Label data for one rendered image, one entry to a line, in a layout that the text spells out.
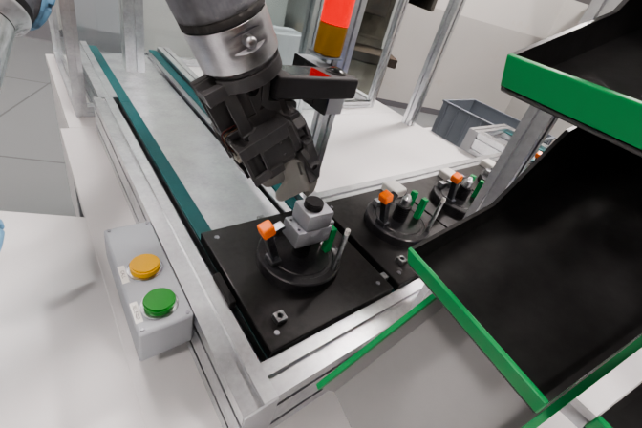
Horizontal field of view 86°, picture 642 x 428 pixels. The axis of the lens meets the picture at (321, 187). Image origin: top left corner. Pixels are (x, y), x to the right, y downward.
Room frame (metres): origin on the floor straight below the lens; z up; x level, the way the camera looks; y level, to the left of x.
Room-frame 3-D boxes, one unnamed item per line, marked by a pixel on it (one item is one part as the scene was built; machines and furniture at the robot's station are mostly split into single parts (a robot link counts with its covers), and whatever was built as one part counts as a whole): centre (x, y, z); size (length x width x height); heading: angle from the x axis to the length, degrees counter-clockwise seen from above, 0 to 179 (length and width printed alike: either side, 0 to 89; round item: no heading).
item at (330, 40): (0.64, 0.06, 1.29); 0.05 x 0.05 x 0.05
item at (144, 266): (0.33, 0.21, 0.96); 0.04 x 0.04 x 0.02
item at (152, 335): (0.33, 0.21, 0.93); 0.21 x 0.07 x 0.06; 46
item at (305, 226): (0.43, 0.00, 1.06); 0.08 x 0.04 x 0.07; 133
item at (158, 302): (0.28, 0.16, 0.96); 0.04 x 0.04 x 0.02
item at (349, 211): (0.61, -0.18, 1.01); 0.24 x 0.24 x 0.13; 46
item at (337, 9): (0.64, 0.06, 1.34); 0.05 x 0.05 x 0.05
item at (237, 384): (0.51, 0.31, 0.91); 0.89 x 0.06 x 0.11; 46
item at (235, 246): (0.43, 0.00, 0.96); 0.24 x 0.24 x 0.02; 46
